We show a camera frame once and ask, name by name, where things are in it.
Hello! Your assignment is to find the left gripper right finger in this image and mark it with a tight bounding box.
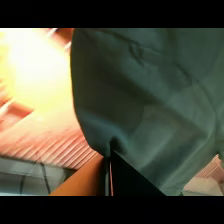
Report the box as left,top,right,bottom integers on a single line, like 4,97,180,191
109,148,167,197

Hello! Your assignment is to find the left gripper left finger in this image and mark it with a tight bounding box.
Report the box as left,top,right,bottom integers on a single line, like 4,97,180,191
49,152,108,197

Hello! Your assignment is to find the dark green garment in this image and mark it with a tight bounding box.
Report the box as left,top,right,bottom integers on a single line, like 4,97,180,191
69,27,224,197

